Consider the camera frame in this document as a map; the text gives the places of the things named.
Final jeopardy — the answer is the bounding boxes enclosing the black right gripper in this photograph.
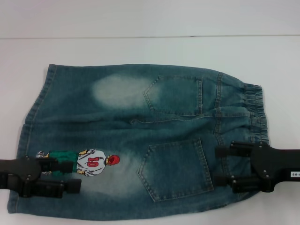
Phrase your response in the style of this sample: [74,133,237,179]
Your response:
[213,140,300,194]

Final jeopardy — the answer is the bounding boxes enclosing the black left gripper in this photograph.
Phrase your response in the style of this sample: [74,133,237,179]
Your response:
[0,157,82,199]

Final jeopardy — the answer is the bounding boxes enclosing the blue denim shorts with print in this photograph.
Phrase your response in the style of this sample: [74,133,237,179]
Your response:
[8,62,269,215]

